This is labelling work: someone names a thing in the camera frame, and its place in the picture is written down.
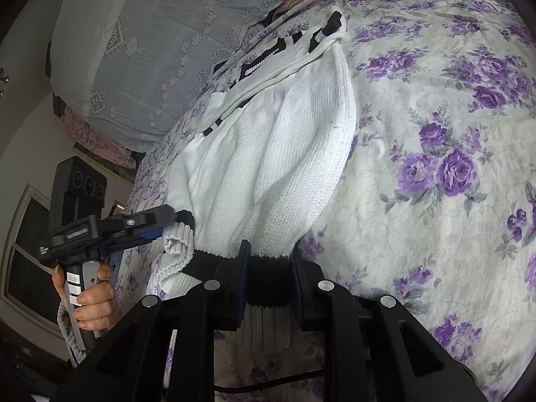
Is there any white lace cover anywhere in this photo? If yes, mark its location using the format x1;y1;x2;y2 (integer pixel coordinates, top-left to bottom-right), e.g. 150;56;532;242
50;0;282;152

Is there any white knit v-neck sweater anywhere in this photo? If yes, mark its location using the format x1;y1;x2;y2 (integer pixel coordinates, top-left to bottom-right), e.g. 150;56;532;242
148;6;357;353

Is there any pink floral fabric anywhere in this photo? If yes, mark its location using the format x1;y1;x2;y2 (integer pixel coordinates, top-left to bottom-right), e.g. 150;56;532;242
61;106;136;170

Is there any person's left hand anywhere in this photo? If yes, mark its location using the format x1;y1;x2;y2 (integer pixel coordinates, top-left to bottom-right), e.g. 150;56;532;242
52;261;118;338

